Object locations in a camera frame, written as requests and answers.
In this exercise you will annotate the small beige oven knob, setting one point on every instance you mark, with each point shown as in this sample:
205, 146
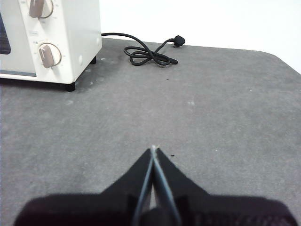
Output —
48, 55

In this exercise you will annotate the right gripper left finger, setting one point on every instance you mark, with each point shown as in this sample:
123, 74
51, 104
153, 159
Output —
105, 207

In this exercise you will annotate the large beige oven knob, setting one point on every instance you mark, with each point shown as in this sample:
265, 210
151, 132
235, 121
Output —
40, 8

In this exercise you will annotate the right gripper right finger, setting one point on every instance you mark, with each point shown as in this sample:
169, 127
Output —
211, 209

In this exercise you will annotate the cream Toshiba toaster oven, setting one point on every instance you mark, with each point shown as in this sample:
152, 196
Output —
80, 28

